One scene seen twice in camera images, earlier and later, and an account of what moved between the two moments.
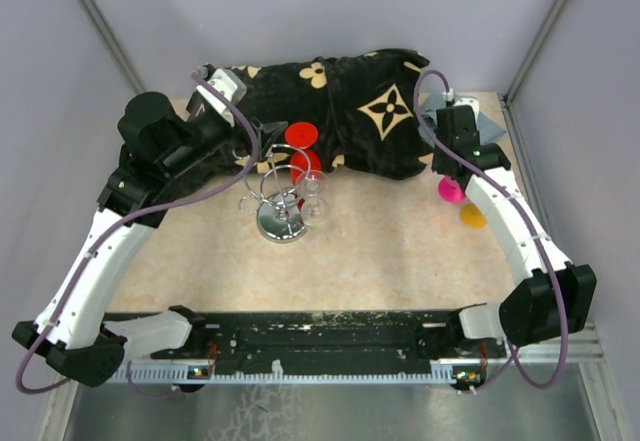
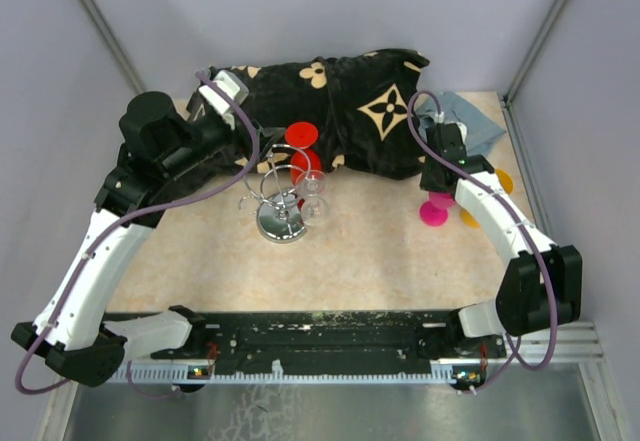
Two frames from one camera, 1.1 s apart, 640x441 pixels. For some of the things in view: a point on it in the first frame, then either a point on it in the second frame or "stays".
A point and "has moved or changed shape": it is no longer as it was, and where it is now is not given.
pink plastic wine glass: [451, 190] has moved or changed shape
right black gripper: [436, 162] to [425, 183]
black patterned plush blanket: [364, 105] stays
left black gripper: [239, 139] stays
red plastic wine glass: [302, 134] stays
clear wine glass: [313, 211] stays
